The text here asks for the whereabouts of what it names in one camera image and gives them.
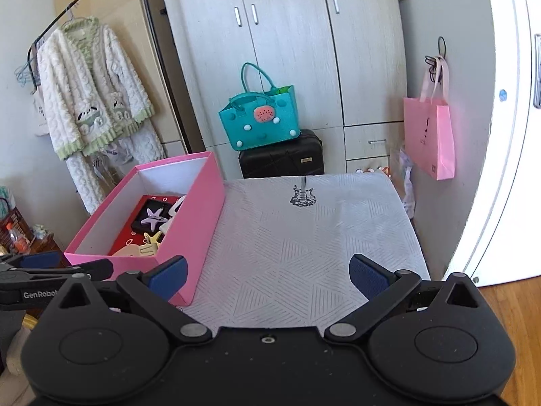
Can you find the cream hair claw clip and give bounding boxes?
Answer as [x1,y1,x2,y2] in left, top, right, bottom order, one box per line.
[113,242,160,257]

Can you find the pink gift bag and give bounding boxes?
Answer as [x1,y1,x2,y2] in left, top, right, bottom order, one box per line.
[403,57,456,181]

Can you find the crumpled white plastic bag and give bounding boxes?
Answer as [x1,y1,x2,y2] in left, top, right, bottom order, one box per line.
[399,146,419,218]

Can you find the brown wooden cabinet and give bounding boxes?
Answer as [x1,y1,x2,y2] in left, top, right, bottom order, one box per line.
[0,234,70,263]

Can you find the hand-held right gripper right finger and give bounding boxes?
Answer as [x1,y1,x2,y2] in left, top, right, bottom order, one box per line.
[323,254,483,344]

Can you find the white fluffy panda pyjamas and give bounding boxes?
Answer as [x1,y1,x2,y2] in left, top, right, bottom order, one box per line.
[36,17,154,161]

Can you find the purple star hair clip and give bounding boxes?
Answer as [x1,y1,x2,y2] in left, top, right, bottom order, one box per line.
[141,207,166,228]

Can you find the red patterned flat box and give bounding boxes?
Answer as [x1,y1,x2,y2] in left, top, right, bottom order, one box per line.
[112,195,182,256]

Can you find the black rectangular tray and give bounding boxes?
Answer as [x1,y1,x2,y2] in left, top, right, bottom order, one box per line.
[130,202,172,238]

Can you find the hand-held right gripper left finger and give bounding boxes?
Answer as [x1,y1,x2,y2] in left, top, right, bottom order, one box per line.
[57,255,214,344]

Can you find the black suitcase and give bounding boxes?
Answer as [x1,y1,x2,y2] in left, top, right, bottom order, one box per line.
[238,129,325,179]

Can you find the white refrigerator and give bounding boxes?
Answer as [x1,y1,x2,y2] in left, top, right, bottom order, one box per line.
[442,0,541,288]

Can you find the black clothes rack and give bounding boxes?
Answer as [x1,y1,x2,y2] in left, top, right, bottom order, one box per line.
[25,0,127,77]

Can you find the pink cardboard box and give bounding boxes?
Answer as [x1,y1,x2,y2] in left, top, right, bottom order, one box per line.
[63,151,226,306]

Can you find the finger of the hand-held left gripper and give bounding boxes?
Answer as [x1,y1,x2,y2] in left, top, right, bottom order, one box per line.
[0,258,115,282]
[0,251,65,271]

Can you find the orange drink bottle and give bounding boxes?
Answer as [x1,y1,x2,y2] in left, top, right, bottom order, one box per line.
[6,220,30,251]

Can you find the white portable wifi router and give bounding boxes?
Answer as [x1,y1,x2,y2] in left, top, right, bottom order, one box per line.
[162,196,187,232]

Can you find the white wooden wardrobe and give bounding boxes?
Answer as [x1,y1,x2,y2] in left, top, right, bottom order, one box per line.
[156,0,408,180]

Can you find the white tote bag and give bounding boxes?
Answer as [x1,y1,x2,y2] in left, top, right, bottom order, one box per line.
[31,89,53,137]

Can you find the teal felt handbag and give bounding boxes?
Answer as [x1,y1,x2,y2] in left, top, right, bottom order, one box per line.
[218,63,302,152]

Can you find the white printed plastic bag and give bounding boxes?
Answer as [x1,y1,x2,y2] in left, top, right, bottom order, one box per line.
[101,139,136,165]

